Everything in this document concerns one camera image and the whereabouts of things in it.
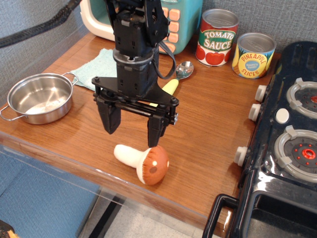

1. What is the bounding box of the black braided cable sleeve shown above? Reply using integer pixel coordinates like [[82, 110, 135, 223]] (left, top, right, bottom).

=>
[[0, 0, 82, 49]]

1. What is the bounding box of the black toy stove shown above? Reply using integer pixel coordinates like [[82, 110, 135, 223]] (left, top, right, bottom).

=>
[[203, 41, 317, 238]]

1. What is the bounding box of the tomato sauce can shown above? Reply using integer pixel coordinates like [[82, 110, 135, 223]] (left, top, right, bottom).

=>
[[196, 8, 239, 66]]

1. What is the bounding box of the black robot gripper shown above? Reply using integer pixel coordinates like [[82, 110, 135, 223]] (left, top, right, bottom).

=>
[[92, 48, 179, 147]]

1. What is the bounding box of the small stainless steel pot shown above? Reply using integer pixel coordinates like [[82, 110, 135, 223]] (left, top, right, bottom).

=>
[[0, 73, 79, 125]]

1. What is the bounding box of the light blue folded towel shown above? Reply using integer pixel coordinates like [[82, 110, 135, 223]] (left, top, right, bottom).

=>
[[71, 49, 117, 92]]

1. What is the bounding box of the pineapple slices can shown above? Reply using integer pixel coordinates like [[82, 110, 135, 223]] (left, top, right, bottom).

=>
[[232, 32, 276, 79]]

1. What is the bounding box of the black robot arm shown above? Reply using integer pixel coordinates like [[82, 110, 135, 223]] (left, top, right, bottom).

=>
[[92, 0, 179, 147]]

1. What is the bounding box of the spoon with yellow-green handle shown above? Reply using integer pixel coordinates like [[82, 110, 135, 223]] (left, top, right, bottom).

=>
[[162, 61, 194, 95]]

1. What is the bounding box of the plush brown mushroom toy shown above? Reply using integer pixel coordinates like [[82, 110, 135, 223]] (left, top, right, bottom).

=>
[[113, 144, 169, 185]]

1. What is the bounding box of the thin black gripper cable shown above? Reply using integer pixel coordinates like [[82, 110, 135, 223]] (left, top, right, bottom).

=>
[[151, 41, 177, 80]]

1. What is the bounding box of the teal toy microwave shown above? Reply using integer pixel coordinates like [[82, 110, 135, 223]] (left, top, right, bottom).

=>
[[80, 0, 203, 55]]

